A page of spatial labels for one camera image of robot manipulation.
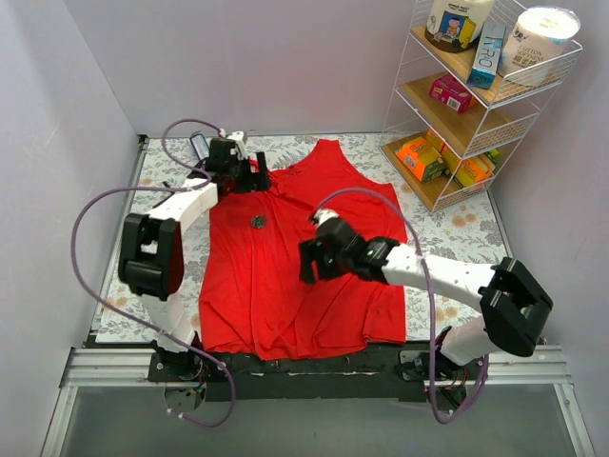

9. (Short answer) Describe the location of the red tank top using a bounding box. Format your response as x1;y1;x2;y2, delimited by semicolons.
198;138;409;362

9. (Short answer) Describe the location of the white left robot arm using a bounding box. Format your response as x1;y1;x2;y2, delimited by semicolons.
118;131;270;381

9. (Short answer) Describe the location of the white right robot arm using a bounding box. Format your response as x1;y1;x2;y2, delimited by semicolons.
299;211;553;379

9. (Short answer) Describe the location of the purple rectangular box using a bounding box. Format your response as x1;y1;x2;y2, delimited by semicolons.
189;132;209;161

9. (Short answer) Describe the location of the floral patterned table mat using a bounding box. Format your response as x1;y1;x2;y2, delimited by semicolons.
91;133;511;345

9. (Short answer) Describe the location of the orange green snack box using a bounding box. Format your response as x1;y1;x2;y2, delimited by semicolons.
395;136;446;184

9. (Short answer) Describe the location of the orange box on shelf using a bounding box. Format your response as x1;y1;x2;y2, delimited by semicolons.
454;154;495;188

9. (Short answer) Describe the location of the pink tissue box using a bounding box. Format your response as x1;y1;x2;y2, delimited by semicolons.
429;73;474;113

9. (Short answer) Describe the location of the cartoon toilet paper pack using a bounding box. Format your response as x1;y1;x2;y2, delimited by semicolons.
424;0;496;53

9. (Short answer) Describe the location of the blue toothpaste box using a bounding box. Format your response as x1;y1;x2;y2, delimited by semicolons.
466;21;506;89

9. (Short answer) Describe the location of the white toilet paper roll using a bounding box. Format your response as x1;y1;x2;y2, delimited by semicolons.
498;6;580;87

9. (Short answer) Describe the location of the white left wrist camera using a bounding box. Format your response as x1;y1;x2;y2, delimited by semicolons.
226;130;247;160

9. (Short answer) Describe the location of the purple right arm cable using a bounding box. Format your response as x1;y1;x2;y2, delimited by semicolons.
314;188;490;425

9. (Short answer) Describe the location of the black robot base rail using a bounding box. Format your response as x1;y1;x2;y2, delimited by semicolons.
147;340;486;404

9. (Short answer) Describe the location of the white wire shelf rack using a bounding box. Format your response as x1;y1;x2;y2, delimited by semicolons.
380;1;582;212

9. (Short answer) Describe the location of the aluminium frame rail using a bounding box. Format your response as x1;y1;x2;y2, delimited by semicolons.
43;345;594;456

